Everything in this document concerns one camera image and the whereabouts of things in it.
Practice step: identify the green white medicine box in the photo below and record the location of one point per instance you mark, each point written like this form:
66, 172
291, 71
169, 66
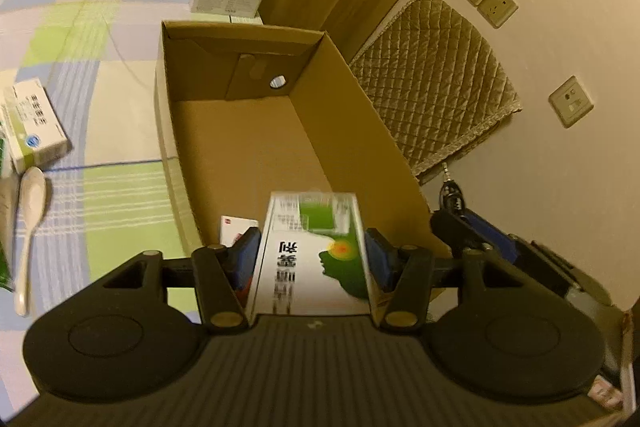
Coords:
311, 259

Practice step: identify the quilted chair cushion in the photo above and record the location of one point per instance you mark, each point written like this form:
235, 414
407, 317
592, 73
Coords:
435, 82

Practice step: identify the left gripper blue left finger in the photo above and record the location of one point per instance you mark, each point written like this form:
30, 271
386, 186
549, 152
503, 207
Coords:
222, 276

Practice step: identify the large brown cardboard box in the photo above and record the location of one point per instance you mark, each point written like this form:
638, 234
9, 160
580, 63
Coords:
245, 111

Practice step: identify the long white ointment box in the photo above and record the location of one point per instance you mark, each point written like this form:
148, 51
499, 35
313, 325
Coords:
232, 228

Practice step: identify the checkered tablecloth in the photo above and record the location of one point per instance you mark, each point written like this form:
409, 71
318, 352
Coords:
109, 198

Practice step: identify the silver green foil pouch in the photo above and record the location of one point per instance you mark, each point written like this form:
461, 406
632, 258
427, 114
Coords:
8, 196

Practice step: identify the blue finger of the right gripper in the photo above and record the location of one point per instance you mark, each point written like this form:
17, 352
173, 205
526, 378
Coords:
469, 230

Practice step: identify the single wall socket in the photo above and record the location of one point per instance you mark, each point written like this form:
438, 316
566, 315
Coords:
570, 102

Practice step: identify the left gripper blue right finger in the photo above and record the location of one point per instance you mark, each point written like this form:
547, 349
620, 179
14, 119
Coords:
404, 277

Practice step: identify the white pill tablet box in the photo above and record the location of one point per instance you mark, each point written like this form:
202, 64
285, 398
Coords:
35, 136

